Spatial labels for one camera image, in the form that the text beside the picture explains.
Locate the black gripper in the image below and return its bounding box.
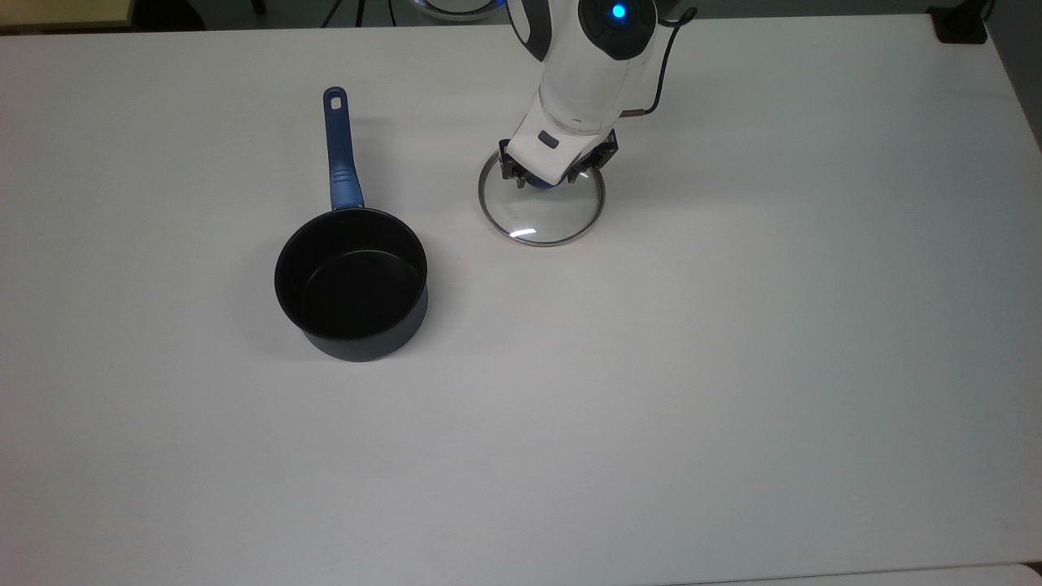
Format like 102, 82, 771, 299
498, 129, 621, 190

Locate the glass lid with blue knob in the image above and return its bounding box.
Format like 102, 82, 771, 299
477, 146, 607, 247

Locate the black table clamp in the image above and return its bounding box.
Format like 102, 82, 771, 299
928, 4, 990, 46

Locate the light wooden board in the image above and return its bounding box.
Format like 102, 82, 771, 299
0, 0, 135, 29

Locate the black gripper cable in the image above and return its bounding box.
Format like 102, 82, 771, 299
623, 7, 698, 119

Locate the dark blue saucepan, blue handle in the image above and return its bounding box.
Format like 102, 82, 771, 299
274, 86, 430, 363

